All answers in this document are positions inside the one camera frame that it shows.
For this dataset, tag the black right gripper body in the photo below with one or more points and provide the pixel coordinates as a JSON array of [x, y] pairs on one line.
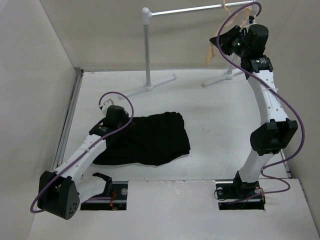
[[235, 42]]

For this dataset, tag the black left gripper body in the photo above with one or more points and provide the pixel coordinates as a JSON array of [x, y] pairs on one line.
[[124, 120]]

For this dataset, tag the black trousers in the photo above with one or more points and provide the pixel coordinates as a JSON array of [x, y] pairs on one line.
[[150, 140]]

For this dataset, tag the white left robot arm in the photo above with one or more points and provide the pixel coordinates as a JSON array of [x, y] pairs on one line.
[[62, 191]]

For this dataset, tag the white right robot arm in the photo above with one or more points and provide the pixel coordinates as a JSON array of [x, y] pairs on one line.
[[276, 129]]

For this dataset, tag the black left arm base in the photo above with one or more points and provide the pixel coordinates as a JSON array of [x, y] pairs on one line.
[[115, 200]]

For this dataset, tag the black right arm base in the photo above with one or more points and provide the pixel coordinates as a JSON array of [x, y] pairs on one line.
[[233, 197]]

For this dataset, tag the white clothes rack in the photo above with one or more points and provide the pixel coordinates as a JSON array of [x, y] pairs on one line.
[[176, 34]]

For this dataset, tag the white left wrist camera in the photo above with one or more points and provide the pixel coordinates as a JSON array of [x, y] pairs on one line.
[[106, 104]]

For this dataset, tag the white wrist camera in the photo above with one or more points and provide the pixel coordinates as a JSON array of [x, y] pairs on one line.
[[106, 104], [252, 19]]

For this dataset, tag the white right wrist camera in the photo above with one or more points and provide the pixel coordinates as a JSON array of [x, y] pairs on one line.
[[252, 19]]

